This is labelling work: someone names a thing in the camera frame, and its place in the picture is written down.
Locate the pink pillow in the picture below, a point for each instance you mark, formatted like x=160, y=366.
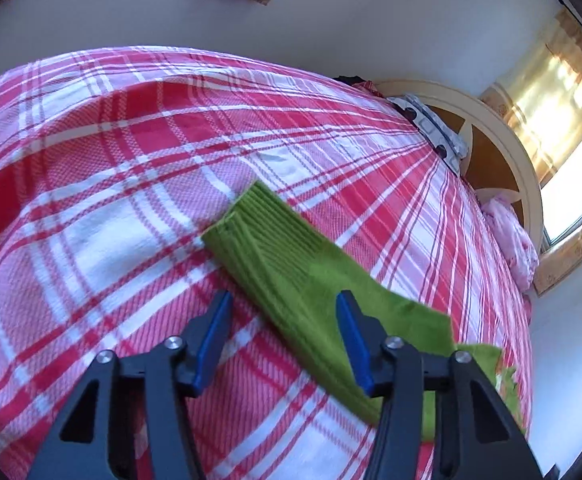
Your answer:
x=513, y=245

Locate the window beside headboard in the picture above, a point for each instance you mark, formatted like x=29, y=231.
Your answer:
x=578, y=185

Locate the long golden curtain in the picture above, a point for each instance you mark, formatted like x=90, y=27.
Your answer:
x=546, y=90

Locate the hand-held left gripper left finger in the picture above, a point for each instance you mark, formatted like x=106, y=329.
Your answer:
x=212, y=340

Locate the grey patterned pillow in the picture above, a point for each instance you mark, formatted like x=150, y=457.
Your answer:
x=436, y=127

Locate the short golden curtain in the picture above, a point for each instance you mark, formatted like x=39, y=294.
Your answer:
x=566, y=262

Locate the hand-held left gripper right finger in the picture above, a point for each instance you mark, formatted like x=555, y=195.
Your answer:
x=353, y=340

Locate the red plaid bed sheet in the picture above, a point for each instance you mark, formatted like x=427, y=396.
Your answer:
x=121, y=185

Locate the dark cloth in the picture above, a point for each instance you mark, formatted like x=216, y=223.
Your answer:
x=352, y=81

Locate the cream and brown headboard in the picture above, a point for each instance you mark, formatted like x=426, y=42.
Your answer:
x=491, y=145

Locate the green knitted sweater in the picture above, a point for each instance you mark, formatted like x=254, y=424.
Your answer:
x=291, y=260

